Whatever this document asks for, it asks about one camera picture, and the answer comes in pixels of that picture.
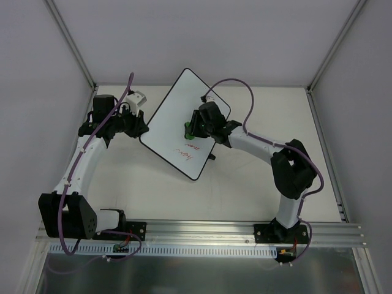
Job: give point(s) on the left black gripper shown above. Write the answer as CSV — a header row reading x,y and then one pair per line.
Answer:
x,y
135,123

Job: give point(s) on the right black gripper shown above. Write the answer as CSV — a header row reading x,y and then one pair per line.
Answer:
x,y
196,123

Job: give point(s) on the green whiteboard eraser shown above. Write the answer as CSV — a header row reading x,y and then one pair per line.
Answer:
x,y
188,131

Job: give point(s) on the black framed whiteboard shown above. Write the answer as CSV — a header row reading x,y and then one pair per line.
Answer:
x,y
166,135

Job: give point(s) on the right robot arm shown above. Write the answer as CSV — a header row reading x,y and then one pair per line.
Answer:
x,y
292,172

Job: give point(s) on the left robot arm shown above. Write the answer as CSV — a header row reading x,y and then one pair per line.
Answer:
x,y
66,210

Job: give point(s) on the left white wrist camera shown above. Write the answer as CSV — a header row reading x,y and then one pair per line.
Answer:
x,y
135,100

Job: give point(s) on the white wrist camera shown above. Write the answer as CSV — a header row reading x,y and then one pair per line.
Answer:
x,y
135,100
206,99

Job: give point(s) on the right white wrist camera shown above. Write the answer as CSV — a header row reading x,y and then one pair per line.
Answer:
x,y
206,99

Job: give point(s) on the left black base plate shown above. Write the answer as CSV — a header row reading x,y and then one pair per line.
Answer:
x,y
137,228

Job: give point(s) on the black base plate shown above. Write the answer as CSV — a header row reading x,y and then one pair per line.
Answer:
x,y
276,234
137,228

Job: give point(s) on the aluminium mounting rail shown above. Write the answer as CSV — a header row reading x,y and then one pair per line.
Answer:
x,y
230,233

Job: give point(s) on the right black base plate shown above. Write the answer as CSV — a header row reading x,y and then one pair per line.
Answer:
x,y
276,234

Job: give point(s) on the white slotted cable duct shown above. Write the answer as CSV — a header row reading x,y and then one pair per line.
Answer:
x,y
162,250

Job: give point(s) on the left aluminium frame post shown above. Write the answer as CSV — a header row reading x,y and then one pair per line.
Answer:
x,y
69,40

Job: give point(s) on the aluminium frame post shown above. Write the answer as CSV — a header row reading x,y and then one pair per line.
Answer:
x,y
349,23
69,40

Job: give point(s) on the right aluminium frame post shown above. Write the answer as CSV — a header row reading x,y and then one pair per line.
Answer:
x,y
349,23

